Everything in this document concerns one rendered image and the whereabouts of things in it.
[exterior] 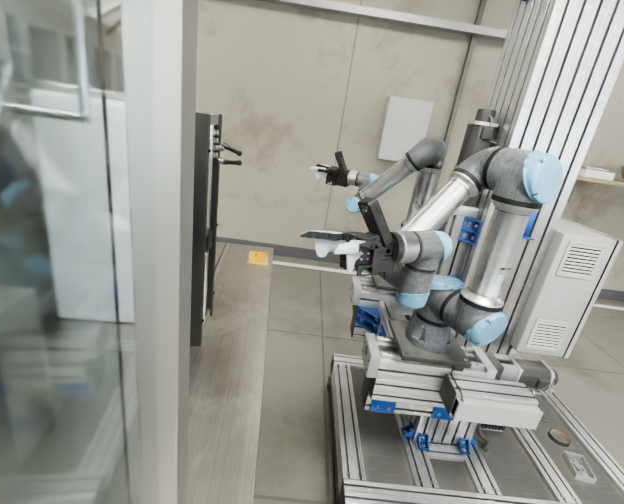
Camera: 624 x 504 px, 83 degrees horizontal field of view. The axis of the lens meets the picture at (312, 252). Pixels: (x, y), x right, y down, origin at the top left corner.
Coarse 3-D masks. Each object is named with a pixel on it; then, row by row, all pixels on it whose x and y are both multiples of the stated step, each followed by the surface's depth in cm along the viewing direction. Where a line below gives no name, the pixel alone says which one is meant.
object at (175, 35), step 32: (160, 0) 15; (192, 0) 17; (160, 32) 16; (192, 32) 17; (160, 64) 16; (192, 64) 18; (160, 96) 16; (192, 96) 18; (160, 128) 17; (192, 128) 19; (160, 160) 18; (192, 160) 20; (160, 192) 18; (192, 192) 21; (160, 224) 19; (192, 224) 22; (160, 256) 19; (160, 288) 20; (160, 320) 21; (160, 352) 22; (160, 384) 22; (160, 416) 23; (160, 448) 24; (160, 480) 25
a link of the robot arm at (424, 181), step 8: (440, 160) 155; (424, 168) 156; (432, 168) 155; (440, 168) 157; (416, 176) 162; (424, 176) 159; (432, 176) 159; (416, 184) 162; (424, 184) 160; (432, 184) 161; (416, 192) 162; (424, 192) 161; (416, 200) 163; (424, 200) 162; (408, 208) 168; (416, 208) 164; (408, 216) 167
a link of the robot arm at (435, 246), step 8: (416, 232) 80; (424, 232) 81; (432, 232) 82; (440, 232) 84; (424, 240) 79; (432, 240) 80; (440, 240) 81; (448, 240) 82; (424, 248) 79; (432, 248) 80; (440, 248) 81; (448, 248) 82; (424, 256) 80; (432, 256) 81; (440, 256) 82; (448, 256) 84; (408, 264) 84; (416, 264) 82; (424, 264) 82; (432, 264) 82
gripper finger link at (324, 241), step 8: (304, 232) 77; (312, 232) 76; (320, 232) 76; (328, 232) 76; (336, 232) 77; (320, 240) 78; (328, 240) 77; (336, 240) 76; (320, 248) 78; (328, 248) 78; (320, 256) 79
